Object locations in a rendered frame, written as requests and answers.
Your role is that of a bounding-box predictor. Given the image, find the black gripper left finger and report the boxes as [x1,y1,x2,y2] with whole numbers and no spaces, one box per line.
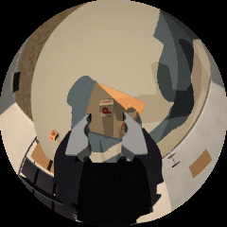
[53,113,92,183]

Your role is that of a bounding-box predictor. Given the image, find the tan block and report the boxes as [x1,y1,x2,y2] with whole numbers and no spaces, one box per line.
[49,130,58,142]
[99,99,114,116]
[119,121,126,134]

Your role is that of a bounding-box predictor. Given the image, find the orange mat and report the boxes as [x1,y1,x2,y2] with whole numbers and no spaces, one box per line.
[85,83,146,139]

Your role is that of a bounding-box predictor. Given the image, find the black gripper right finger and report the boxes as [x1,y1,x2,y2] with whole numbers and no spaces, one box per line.
[121,112,164,184]

